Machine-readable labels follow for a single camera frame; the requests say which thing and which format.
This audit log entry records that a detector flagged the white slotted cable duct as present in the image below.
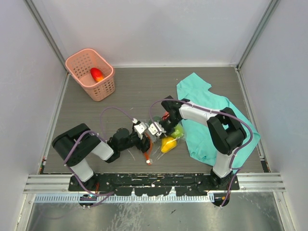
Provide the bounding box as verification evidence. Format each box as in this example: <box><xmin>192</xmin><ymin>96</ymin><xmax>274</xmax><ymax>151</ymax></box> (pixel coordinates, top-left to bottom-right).
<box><xmin>34</xmin><ymin>193</ymin><xmax>215</xmax><ymax>204</ymax></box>

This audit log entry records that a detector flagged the clear zip top bag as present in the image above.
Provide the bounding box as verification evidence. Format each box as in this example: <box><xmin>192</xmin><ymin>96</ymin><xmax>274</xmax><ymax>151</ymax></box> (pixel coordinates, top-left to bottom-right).
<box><xmin>144</xmin><ymin>123</ymin><xmax>185</xmax><ymax>165</ymax></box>

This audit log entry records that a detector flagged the teal t-shirt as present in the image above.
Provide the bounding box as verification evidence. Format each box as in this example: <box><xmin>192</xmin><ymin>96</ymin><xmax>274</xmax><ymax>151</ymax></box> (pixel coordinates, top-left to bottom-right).
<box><xmin>177</xmin><ymin>73</ymin><xmax>260</xmax><ymax>168</ymax></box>

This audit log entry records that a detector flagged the red yellow fake mango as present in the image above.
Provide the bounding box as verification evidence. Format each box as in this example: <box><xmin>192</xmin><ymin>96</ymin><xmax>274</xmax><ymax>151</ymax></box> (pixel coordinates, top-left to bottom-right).
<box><xmin>90</xmin><ymin>68</ymin><xmax>104</xmax><ymax>82</ymax></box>

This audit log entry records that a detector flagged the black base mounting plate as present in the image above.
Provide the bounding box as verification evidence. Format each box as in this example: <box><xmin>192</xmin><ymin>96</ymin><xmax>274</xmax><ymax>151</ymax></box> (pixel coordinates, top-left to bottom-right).
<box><xmin>84</xmin><ymin>173</ymin><xmax>230</xmax><ymax>196</ymax></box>

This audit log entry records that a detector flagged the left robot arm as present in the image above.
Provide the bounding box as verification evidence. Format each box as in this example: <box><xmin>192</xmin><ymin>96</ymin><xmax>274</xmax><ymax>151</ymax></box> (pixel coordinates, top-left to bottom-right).
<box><xmin>52</xmin><ymin>122</ymin><xmax>152</xmax><ymax>191</ymax></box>

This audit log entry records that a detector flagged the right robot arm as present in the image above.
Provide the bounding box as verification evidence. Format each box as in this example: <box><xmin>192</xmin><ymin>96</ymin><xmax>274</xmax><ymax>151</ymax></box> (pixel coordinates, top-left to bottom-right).
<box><xmin>155</xmin><ymin>96</ymin><xmax>247</xmax><ymax>190</ymax></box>

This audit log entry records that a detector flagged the green fake apple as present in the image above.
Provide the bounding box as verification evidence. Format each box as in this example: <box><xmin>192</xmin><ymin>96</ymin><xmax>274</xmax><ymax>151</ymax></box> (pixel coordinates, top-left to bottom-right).
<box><xmin>171</xmin><ymin>124</ymin><xmax>184</xmax><ymax>139</ymax></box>

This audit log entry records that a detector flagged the dark green fake avocado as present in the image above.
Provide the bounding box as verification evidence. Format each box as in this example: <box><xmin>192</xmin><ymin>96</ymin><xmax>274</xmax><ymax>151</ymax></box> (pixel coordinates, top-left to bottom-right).
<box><xmin>152</xmin><ymin>116</ymin><xmax>162</xmax><ymax>123</ymax></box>

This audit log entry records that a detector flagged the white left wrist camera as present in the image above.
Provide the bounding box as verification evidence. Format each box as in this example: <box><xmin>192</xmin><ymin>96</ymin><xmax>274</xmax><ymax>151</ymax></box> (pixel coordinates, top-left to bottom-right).
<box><xmin>133</xmin><ymin>121</ymin><xmax>148</xmax><ymax>139</ymax></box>

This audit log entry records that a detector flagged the yellow fake pear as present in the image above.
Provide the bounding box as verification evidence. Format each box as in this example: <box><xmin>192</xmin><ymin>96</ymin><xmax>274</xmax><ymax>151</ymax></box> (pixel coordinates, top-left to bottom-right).
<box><xmin>161</xmin><ymin>136</ymin><xmax>177</xmax><ymax>153</ymax></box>

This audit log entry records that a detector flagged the pink plastic basket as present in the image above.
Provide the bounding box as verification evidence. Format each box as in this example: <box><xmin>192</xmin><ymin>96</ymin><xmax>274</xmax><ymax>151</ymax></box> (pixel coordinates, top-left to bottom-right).
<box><xmin>65</xmin><ymin>49</ymin><xmax>115</xmax><ymax>102</ymax></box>

